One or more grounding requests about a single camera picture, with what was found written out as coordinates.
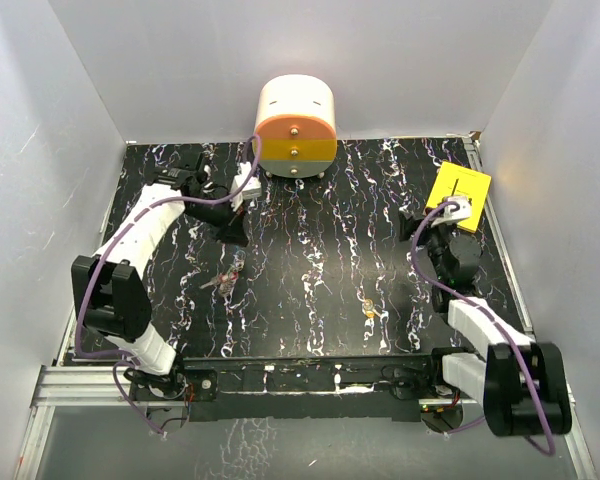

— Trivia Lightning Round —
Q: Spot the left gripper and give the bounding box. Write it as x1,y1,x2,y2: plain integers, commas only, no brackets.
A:
185,191,249,247

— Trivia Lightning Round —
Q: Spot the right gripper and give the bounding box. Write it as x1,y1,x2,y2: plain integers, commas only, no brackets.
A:
399,206,455,282

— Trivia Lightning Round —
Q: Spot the large key organizer ring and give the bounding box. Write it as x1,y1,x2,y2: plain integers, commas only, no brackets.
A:
199,249,249,301

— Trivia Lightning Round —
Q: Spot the yellow tagged key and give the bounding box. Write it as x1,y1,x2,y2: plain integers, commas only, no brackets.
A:
362,299,379,319

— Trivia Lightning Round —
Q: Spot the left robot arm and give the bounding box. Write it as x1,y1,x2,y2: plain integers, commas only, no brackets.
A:
71,156,261,399

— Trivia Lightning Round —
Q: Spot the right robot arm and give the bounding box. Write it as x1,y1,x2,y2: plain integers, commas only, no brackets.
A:
399,197,572,439

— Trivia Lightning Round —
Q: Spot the yellow book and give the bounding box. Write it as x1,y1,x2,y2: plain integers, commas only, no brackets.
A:
425,162,491,233

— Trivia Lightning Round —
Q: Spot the round three-drawer mini cabinet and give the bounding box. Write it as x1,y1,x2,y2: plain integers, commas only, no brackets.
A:
254,74,337,179

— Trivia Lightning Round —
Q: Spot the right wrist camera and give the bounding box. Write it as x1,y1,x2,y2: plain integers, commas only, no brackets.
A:
441,196,472,223

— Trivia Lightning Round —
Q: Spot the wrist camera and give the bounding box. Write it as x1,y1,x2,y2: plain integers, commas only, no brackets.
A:
230,175,262,210
441,196,472,223

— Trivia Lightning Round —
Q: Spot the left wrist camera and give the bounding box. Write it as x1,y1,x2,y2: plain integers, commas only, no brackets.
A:
230,175,262,210

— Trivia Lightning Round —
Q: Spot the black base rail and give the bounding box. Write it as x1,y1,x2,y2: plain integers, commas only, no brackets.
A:
124,354,469,431

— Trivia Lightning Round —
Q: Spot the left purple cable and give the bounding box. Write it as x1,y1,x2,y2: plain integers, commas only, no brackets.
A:
73,134,261,435

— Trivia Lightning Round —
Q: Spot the aluminium frame rail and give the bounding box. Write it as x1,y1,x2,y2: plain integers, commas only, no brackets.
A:
32,362,574,406

